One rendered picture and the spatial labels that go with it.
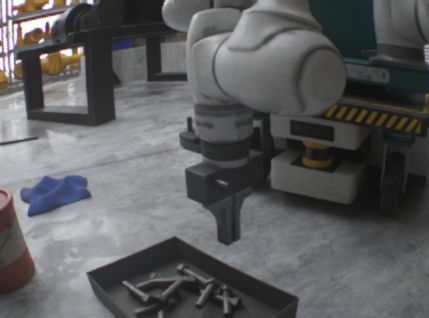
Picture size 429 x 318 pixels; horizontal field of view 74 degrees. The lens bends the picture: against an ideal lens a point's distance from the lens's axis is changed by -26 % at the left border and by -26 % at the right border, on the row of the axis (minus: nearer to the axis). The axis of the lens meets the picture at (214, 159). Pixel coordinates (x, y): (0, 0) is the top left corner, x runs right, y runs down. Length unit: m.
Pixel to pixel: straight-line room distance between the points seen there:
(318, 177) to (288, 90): 0.61
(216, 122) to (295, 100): 0.20
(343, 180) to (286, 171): 0.18
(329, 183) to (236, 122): 0.46
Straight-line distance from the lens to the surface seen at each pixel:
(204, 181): 0.54
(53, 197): 1.18
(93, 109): 2.20
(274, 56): 0.36
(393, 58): 0.93
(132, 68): 4.52
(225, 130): 0.53
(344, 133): 0.88
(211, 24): 0.51
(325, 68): 0.36
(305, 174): 0.96
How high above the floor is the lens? 0.47
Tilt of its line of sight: 19 degrees down
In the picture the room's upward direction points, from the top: 3 degrees counter-clockwise
